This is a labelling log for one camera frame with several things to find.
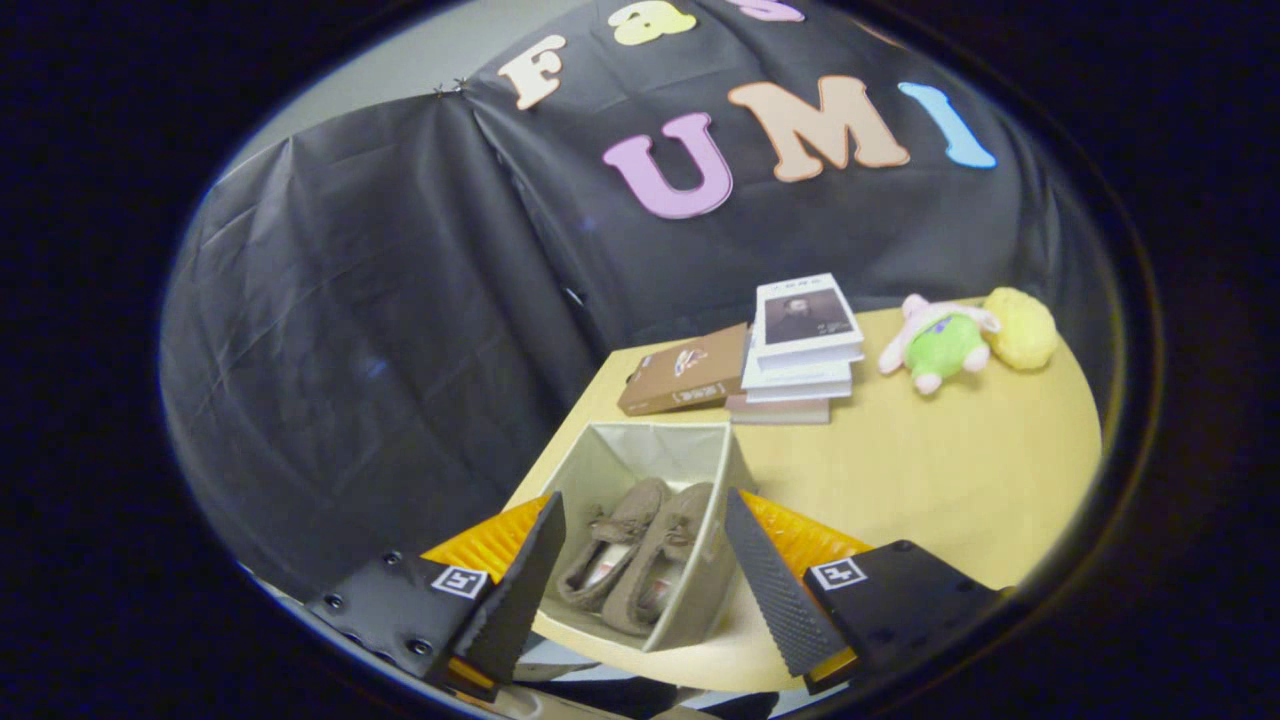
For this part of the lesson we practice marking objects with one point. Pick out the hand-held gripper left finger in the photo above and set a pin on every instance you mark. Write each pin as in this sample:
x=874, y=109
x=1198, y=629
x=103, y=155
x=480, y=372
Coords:
x=510, y=610

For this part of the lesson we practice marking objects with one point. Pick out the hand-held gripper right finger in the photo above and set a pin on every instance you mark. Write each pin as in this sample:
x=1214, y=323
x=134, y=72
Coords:
x=785, y=610

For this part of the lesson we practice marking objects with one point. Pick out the brown fuzzy shoe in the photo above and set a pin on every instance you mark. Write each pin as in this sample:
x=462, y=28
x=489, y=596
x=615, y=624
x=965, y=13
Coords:
x=625, y=520
x=680, y=525

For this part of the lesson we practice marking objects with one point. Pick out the grey fabric storage box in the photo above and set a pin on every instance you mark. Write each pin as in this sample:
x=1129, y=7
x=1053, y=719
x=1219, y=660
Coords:
x=640, y=460

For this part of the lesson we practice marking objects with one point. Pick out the pale pink book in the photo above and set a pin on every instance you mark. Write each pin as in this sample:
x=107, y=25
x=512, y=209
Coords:
x=775, y=412

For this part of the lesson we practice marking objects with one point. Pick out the thick white book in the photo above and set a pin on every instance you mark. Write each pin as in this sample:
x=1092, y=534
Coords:
x=795, y=385

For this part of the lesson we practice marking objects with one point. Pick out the brown book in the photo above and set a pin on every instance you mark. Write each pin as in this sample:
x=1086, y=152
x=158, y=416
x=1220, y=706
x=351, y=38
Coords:
x=685, y=375

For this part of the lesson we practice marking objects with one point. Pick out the white book portrait cover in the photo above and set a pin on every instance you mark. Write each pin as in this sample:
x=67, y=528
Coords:
x=805, y=315

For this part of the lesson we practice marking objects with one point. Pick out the green plush toy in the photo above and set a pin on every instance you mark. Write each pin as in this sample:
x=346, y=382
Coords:
x=940, y=345

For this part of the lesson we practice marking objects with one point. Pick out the yellow plush toy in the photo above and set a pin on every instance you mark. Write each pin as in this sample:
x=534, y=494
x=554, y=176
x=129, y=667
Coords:
x=1025, y=330

